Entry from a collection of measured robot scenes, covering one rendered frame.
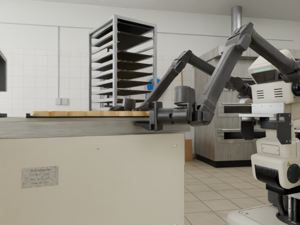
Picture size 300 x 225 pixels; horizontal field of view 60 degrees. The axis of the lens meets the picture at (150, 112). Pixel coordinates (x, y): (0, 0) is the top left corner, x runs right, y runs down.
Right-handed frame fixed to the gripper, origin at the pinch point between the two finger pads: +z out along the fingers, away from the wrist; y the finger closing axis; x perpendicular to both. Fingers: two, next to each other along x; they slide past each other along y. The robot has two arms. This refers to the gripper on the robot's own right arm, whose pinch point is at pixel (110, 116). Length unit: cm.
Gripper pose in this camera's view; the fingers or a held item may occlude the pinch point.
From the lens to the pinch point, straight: 130.7
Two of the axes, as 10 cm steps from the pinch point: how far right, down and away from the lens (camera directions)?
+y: -0.2, -10.0, 0.0
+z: -3.8, 0.1, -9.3
